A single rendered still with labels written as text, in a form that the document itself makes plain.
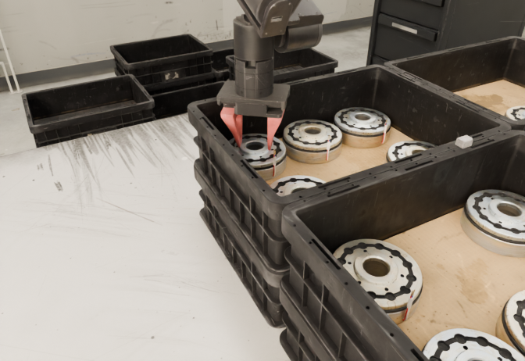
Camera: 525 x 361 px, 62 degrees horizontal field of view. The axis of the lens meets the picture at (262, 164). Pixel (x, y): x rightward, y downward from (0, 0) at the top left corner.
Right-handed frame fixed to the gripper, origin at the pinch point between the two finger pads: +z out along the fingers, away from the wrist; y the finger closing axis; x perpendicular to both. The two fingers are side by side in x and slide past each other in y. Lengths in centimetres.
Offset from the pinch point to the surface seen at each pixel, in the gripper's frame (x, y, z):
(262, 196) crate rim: 20.9, -4.8, -5.6
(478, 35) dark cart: -155, -76, 25
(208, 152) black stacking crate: 4.2, 6.5, 0.0
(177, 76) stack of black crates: -115, 57, 38
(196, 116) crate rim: 3.7, 8.2, -5.8
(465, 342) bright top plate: 31.5, -26.2, 1.0
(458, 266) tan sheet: 18.4, -28.8, 3.9
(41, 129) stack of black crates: -46, 76, 30
